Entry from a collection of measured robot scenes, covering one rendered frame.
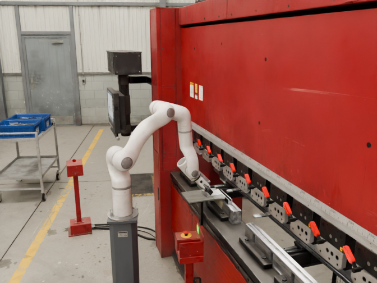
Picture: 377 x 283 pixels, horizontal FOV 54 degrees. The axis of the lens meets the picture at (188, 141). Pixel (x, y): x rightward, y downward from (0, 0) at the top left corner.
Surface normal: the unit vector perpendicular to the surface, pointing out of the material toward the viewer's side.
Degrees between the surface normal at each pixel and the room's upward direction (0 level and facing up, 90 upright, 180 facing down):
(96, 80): 90
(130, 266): 90
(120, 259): 90
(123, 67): 90
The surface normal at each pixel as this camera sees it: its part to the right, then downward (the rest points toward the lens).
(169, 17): 0.31, 0.25
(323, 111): -0.95, 0.08
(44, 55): 0.09, 0.26
